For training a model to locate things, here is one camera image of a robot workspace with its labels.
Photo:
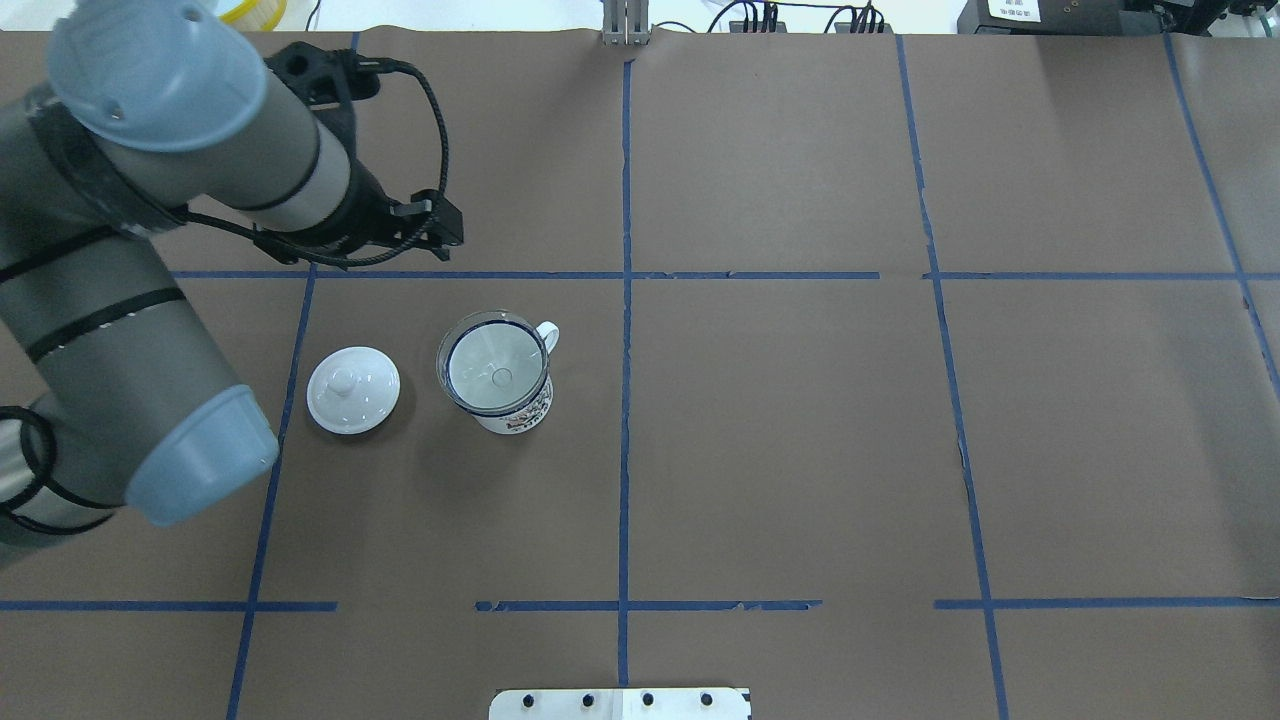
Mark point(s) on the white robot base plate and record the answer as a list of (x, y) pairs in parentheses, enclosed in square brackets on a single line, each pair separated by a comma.
[(623, 703)]

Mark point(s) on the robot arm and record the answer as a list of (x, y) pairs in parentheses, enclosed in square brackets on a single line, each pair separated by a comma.
[(155, 115)]

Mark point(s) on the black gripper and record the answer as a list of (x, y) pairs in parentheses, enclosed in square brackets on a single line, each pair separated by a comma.
[(367, 207)]

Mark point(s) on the white mug lid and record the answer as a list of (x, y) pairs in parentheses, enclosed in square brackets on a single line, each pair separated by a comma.
[(353, 390)]

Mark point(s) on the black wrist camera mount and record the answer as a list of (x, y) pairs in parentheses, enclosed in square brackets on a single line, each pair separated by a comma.
[(325, 79)]

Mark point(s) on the black box with label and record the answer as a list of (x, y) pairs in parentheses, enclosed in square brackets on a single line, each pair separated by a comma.
[(1057, 18)]

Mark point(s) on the brown paper table cover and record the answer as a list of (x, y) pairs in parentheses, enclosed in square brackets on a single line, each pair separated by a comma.
[(926, 377)]

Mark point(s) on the aluminium frame post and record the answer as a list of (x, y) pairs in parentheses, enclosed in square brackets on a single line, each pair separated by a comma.
[(626, 23)]

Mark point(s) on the white enamel mug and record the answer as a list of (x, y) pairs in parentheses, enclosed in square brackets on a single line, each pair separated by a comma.
[(515, 415)]

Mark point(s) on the yellow rimmed bowl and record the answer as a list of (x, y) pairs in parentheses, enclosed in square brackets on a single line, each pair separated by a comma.
[(252, 15)]

